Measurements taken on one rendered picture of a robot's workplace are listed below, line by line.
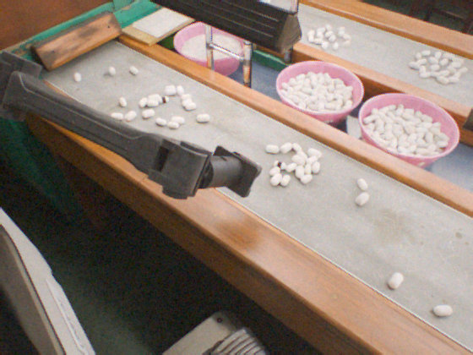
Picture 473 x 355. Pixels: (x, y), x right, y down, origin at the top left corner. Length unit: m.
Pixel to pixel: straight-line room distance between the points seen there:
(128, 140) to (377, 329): 0.55
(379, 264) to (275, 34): 0.52
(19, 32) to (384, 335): 1.22
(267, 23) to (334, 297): 0.55
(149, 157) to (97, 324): 1.13
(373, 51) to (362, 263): 0.85
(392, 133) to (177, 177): 0.73
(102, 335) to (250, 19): 1.25
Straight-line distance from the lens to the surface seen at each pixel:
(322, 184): 0.93
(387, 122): 1.15
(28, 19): 1.32
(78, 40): 1.34
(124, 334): 1.56
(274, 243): 0.78
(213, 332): 1.01
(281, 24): 0.77
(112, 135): 0.60
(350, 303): 0.76
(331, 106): 1.15
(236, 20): 0.82
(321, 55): 1.33
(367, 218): 0.89
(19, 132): 1.41
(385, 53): 1.45
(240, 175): 0.67
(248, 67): 1.13
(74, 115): 0.64
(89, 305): 1.65
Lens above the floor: 1.44
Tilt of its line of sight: 50 degrees down
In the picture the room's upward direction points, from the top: straight up
